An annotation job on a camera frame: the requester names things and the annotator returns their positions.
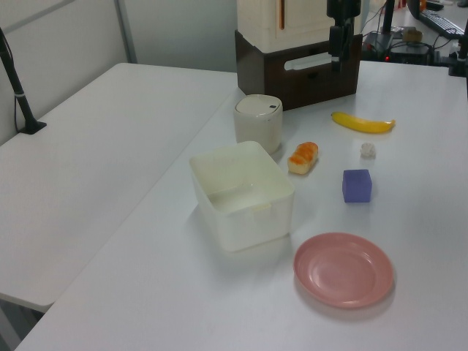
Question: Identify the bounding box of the orange glazed bread loaf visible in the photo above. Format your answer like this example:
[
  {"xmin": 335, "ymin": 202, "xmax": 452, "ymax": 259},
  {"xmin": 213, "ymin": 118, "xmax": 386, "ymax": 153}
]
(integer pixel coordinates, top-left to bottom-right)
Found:
[{"xmin": 287, "ymin": 141, "xmax": 320, "ymax": 176}]

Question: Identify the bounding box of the black clamp stand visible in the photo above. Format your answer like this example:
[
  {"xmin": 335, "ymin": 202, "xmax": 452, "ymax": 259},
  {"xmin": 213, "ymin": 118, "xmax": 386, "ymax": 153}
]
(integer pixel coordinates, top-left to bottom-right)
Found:
[{"xmin": 448, "ymin": 26, "xmax": 468, "ymax": 78}]

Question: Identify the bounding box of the black monitor stand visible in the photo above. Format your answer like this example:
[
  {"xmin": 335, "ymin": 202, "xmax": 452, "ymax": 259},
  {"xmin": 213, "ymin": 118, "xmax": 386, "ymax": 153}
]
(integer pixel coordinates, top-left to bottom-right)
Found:
[{"xmin": 363, "ymin": 0, "xmax": 396, "ymax": 52}]

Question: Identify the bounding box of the purple cube block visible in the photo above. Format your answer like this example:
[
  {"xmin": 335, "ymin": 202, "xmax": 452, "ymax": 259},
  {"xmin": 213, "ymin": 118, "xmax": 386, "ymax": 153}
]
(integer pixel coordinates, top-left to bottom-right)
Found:
[{"xmin": 341, "ymin": 168, "xmax": 374, "ymax": 204}]

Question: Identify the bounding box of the white rectangular plastic bin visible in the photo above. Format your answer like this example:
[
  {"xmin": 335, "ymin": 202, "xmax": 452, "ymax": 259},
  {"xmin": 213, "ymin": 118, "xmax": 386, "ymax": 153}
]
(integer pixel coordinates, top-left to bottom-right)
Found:
[{"xmin": 189, "ymin": 140, "xmax": 296, "ymax": 253}]

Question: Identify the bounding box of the yellow banana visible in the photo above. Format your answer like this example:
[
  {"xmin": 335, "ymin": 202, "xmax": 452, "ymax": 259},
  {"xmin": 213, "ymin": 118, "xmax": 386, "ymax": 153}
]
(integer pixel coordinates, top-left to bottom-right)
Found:
[{"xmin": 331, "ymin": 111, "xmax": 397, "ymax": 135}]

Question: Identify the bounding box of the grey partition frame post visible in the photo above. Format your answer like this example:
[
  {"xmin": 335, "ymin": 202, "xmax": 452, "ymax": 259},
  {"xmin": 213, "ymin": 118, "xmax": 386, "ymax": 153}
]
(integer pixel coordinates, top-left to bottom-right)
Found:
[{"xmin": 113, "ymin": 0, "xmax": 139, "ymax": 64}]

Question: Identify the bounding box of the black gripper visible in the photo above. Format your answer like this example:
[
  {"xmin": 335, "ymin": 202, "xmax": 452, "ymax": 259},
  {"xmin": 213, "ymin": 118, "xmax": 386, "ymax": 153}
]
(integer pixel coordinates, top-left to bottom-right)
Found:
[{"xmin": 326, "ymin": 0, "xmax": 362, "ymax": 72}]

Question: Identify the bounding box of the black computer keyboard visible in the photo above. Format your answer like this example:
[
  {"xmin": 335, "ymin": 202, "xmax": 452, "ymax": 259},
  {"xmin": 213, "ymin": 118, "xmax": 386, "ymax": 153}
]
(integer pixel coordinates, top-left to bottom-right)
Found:
[{"xmin": 419, "ymin": 9, "xmax": 466, "ymax": 37}]

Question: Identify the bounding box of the black electronics box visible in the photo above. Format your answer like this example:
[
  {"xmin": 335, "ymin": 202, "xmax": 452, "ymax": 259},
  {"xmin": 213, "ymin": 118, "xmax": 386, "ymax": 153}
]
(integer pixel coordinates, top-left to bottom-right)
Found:
[{"xmin": 384, "ymin": 42, "xmax": 436, "ymax": 66}]

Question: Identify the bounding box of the black camera stand pole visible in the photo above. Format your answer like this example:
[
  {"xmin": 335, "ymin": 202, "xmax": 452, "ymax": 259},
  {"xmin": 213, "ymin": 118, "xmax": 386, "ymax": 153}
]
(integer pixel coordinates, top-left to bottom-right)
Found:
[{"xmin": 0, "ymin": 26, "xmax": 48, "ymax": 135}]

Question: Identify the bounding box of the dark brown drawer cabinet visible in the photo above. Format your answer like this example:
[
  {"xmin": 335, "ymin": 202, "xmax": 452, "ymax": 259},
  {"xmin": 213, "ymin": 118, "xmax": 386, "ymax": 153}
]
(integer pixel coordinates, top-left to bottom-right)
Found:
[{"xmin": 234, "ymin": 29, "xmax": 363, "ymax": 112}]

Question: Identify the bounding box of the pink plastic plate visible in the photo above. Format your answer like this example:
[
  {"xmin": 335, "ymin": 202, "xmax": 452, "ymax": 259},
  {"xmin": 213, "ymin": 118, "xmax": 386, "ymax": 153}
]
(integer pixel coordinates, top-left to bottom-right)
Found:
[{"xmin": 293, "ymin": 232, "xmax": 396, "ymax": 310}]

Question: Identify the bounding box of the white round lidded trash can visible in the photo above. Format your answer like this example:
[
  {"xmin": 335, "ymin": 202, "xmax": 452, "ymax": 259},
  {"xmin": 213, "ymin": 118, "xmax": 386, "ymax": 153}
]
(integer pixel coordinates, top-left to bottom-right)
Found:
[{"xmin": 233, "ymin": 94, "xmax": 284, "ymax": 154}]

